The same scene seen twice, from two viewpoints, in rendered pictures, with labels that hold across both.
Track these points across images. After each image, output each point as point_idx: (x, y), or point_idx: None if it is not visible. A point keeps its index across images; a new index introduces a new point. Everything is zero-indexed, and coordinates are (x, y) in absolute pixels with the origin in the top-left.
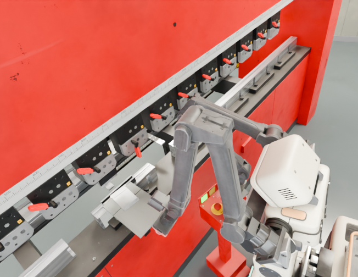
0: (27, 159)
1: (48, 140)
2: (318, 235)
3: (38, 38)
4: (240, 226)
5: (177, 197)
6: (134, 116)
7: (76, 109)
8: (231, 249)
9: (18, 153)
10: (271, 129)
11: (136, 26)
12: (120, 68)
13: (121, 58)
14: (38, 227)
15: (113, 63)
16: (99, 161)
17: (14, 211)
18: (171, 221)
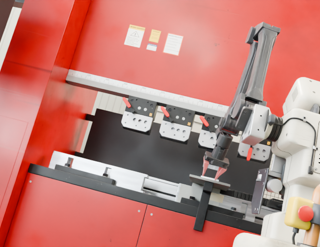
0: (185, 85)
1: (202, 86)
2: (296, 125)
3: (240, 37)
4: (246, 101)
5: (231, 103)
6: None
7: (230, 83)
8: None
9: (185, 78)
10: None
11: (307, 68)
12: (277, 84)
13: (282, 79)
14: (143, 188)
15: (274, 78)
16: None
17: (154, 106)
18: (217, 146)
